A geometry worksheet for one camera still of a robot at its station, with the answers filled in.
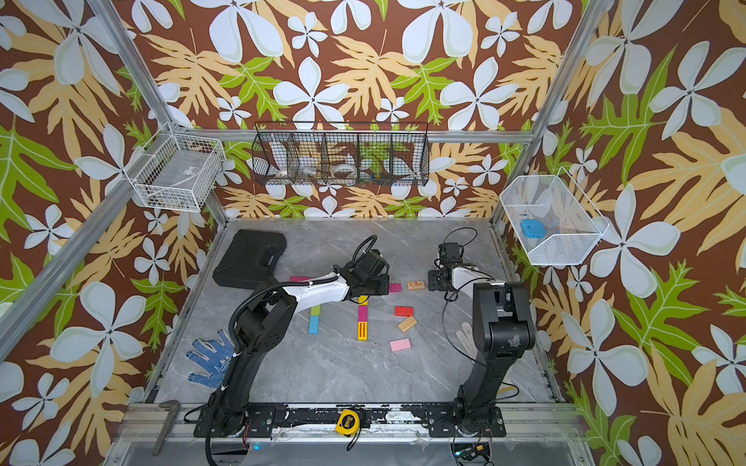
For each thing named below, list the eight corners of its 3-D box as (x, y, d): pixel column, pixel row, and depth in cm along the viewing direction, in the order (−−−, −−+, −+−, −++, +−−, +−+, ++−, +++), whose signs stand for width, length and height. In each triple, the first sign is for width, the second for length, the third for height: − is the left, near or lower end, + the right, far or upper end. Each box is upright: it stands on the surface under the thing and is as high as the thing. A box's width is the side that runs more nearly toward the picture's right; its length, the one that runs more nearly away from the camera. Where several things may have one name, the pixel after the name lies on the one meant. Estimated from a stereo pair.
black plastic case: (218, 286, 103) (211, 277, 98) (245, 238, 117) (240, 228, 112) (265, 292, 101) (260, 283, 96) (287, 243, 116) (283, 233, 111)
